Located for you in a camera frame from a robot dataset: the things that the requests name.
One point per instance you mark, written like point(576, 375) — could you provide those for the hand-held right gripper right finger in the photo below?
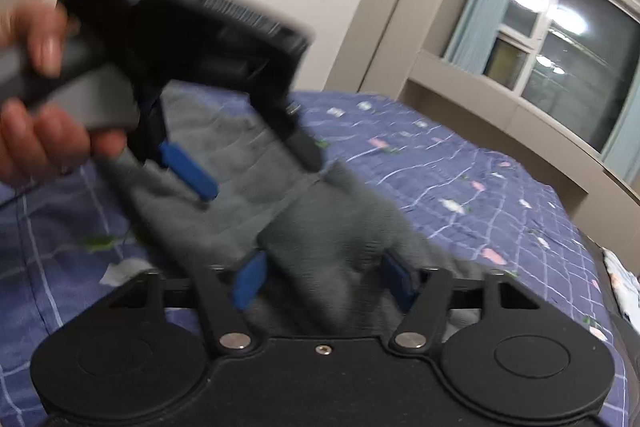
point(398, 282)

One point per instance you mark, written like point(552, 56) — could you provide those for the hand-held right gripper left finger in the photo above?
point(248, 282)

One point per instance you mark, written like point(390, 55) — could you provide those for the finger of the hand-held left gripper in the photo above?
point(187, 169)
point(305, 152)

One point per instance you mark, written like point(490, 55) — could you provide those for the grey fleece pants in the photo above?
point(325, 227)

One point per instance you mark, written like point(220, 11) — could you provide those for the person's left hand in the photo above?
point(45, 142)

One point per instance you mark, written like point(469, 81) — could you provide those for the blue floral checkered blanket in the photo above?
point(475, 167)

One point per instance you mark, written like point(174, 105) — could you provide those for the beige window ledge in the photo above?
point(500, 107)

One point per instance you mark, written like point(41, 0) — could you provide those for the white patterned pillow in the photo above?
point(622, 282)

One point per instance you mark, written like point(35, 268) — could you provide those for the white framed window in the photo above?
point(590, 72)

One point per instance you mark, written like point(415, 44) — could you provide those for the beige wall cabinet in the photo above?
point(390, 7)

